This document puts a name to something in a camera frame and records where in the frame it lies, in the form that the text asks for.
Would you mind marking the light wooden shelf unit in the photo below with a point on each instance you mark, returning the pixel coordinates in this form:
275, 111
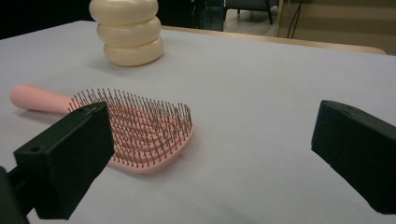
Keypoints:
342, 21

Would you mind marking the white table cover board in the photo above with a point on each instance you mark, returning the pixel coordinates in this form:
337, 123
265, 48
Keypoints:
249, 109

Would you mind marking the grey chair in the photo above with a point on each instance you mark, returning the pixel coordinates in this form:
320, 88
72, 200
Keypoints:
249, 4

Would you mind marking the wooden table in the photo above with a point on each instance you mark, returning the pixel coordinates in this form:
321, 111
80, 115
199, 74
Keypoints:
280, 39

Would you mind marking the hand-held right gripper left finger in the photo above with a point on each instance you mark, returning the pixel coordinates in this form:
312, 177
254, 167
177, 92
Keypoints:
65, 155

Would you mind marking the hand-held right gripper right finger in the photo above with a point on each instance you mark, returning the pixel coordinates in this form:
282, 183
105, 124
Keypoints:
358, 149

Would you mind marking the cream ribbed cup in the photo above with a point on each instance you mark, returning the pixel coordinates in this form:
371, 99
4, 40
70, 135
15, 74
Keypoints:
130, 34

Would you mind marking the pink hairbrush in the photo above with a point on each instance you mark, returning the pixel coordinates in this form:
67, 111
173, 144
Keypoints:
40, 99

